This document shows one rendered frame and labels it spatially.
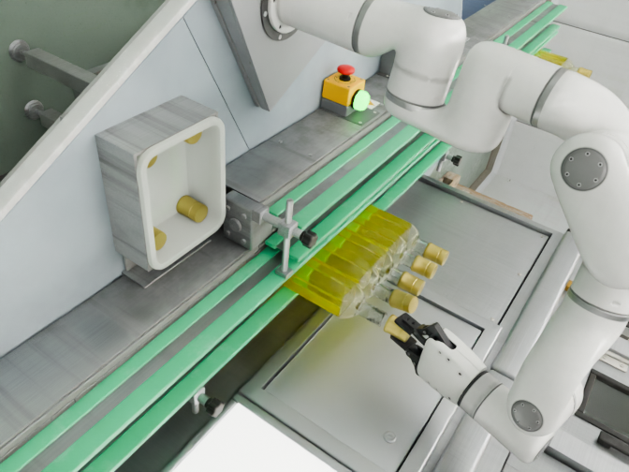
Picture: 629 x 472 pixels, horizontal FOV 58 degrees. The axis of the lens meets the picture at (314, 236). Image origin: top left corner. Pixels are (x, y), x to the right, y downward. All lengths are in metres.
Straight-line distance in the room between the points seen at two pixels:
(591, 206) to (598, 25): 6.17
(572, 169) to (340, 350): 0.60
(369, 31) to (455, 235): 0.77
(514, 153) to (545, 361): 6.77
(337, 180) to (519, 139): 6.40
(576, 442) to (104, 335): 0.86
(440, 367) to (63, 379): 0.58
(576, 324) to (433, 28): 0.46
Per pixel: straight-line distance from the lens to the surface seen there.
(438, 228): 1.55
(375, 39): 0.91
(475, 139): 0.87
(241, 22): 0.95
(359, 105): 1.30
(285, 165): 1.12
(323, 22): 0.95
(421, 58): 0.88
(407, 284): 1.12
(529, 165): 7.57
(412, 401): 1.11
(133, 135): 0.86
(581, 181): 0.75
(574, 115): 0.83
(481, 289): 1.41
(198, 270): 1.02
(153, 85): 0.91
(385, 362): 1.15
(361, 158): 1.21
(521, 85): 0.83
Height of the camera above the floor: 1.37
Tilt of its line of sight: 23 degrees down
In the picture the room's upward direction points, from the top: 117 degrees clockwise
